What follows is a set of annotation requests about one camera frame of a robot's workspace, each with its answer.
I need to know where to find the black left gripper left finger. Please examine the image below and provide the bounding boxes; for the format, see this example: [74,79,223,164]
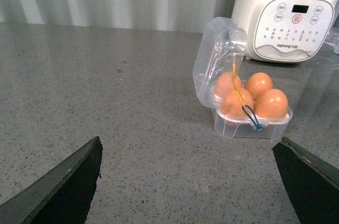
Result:
[1,137,102,223]

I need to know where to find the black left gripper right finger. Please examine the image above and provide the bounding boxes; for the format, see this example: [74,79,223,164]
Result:
[272,137,338,223]

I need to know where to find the brown egg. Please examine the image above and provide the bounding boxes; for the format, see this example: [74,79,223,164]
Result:
[220,88,254,117]
[213,71,234,98]
[254,89,289,118]
[244,72,273,101]

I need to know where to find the clear plastic egg box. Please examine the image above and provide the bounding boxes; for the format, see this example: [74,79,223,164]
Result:
[193,17,293,141]

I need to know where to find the blue rubber band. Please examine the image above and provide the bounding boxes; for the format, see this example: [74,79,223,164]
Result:
[242,104,264,131]

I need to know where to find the yellow rubber band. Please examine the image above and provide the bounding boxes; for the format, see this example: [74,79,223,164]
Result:
[231,55,246,108]

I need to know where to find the white Joyoung soymilk maker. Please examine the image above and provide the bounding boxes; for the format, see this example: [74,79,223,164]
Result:
[231,0,338,63]

